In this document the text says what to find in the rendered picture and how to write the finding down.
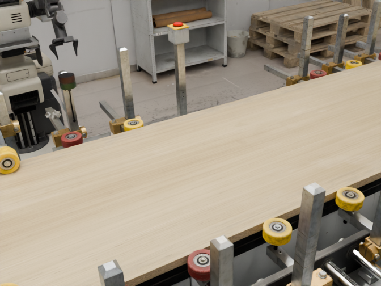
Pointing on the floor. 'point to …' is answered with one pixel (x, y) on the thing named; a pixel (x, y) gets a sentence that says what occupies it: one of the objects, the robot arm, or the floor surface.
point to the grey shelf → (149, 66)
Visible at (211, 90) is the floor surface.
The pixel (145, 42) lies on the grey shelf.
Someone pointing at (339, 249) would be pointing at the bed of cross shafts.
